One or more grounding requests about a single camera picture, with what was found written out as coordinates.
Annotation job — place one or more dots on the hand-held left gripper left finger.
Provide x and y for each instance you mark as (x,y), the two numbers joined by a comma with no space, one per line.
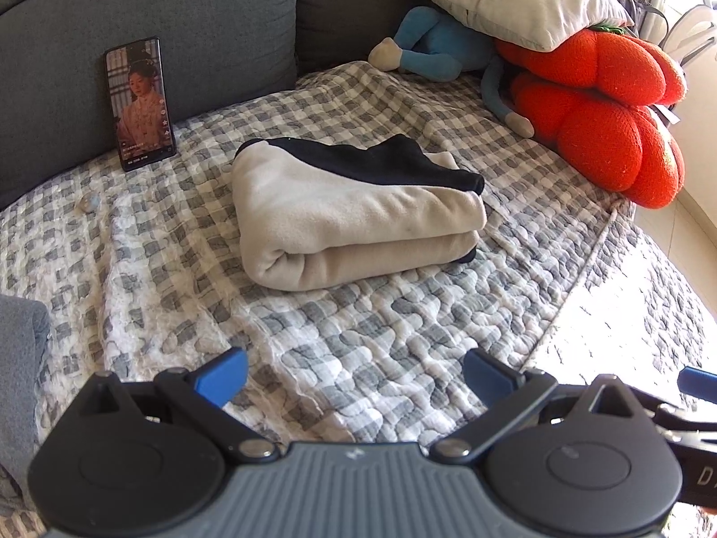
(224,374)

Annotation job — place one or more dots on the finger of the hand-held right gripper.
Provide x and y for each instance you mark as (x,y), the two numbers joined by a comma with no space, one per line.
(689,419)
(700,381)

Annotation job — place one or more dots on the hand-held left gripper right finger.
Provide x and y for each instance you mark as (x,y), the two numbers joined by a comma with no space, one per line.
(486,376)

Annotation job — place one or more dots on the cream shirt with black sleeves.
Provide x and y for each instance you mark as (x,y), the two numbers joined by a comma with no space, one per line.
(336,218)

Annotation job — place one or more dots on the grey checkered quilt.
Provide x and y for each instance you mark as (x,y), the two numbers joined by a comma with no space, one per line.
(364,336)

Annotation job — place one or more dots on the grey cloth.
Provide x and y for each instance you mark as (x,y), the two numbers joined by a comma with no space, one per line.
(22,392)

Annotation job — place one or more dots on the small grey object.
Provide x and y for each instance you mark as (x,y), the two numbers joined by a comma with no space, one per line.
(88,203)

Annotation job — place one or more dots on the orange flower cushion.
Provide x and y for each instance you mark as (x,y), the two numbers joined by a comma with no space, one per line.
(605,117)

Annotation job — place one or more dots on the black smartphone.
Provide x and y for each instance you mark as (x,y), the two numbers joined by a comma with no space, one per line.
(140,106)

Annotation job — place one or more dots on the blue plush toy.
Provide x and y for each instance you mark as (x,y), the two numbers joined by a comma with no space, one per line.
(442,45)

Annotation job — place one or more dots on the dark grey sofa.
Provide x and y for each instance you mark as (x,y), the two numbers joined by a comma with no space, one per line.
(196,28)

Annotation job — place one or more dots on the white printed pillow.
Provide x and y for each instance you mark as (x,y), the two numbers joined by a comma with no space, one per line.
(521,0)

